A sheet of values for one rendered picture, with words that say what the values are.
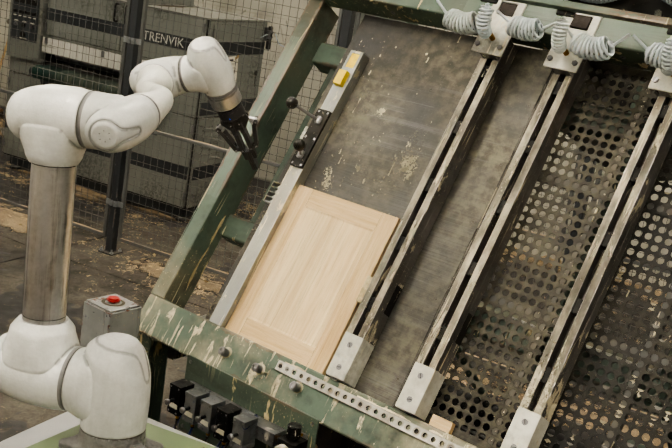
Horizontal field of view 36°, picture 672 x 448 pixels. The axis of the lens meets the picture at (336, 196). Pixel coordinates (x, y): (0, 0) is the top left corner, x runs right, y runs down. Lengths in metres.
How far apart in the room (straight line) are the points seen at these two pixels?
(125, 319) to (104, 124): 0.90
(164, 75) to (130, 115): 0.54
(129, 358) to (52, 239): 0.32
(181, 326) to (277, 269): 0.34
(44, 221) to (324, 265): 0.89
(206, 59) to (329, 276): 0.70
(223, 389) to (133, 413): 0.57
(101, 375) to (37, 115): 0.60
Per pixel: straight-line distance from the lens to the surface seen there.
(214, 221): 3.22
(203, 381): 3.02
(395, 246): 2.80
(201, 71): 2.78
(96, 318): 3.01
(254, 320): 2.99
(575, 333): 2.54
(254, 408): 2.90
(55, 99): 2.34
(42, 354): 2.47
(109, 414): 2.43
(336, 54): 3.36
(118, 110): 2.28
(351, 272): 2.89
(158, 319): 3.15
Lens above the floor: 2.00
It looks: 13 degrees down
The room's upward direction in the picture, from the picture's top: 9 degrees clockwise
